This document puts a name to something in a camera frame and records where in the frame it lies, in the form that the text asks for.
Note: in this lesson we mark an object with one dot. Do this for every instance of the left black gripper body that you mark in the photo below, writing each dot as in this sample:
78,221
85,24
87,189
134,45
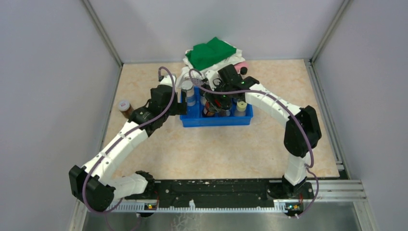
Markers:
178,108

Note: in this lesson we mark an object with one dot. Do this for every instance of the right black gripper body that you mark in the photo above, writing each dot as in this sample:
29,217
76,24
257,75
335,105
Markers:
223,99

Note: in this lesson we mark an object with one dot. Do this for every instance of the small black cap bottle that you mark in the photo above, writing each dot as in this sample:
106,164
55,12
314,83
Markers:
224,112

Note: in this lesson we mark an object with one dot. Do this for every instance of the red-lidded jar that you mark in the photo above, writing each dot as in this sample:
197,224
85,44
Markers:
207,111

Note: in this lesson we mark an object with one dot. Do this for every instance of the blue plastic divided tray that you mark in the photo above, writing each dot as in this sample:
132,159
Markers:
194,117

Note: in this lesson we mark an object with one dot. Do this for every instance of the yellow-lidded beige jar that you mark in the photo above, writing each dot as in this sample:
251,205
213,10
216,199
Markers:
240,109

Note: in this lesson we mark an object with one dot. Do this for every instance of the silver-lidded clear shaker bottle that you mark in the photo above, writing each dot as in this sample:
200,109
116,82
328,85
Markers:
188,87

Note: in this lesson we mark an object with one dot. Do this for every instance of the white-lidded brown spice jar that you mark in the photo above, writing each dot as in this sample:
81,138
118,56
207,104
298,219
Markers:
126,109

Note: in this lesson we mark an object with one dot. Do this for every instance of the tall dark sauce bottle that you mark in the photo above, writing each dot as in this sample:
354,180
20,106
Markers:
243,70

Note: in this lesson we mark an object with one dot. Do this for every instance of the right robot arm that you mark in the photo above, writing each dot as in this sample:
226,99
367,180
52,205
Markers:
301,126

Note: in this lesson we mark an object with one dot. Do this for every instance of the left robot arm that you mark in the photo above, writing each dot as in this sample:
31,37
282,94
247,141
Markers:
127,140

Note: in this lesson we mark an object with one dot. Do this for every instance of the white plastic basket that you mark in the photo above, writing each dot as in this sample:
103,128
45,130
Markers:
197,79

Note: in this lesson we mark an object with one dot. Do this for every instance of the pink folded cloth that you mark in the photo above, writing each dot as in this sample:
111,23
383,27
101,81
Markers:
239,66

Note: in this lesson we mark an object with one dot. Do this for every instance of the white folded cloth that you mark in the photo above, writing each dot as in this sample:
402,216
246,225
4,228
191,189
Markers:
234,59

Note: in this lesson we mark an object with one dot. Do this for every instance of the green folded cloth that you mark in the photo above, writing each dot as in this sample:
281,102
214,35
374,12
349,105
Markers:
205,55

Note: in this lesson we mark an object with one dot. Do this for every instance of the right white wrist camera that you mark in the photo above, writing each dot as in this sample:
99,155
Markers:
212,77

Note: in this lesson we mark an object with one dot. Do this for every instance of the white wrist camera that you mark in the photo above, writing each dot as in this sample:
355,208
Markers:
167,81
212,77

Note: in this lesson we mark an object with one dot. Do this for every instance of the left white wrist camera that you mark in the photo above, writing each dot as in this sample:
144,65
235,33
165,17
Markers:
167,81

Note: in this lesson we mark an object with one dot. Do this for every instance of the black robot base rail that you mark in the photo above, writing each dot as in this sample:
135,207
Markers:
225,196

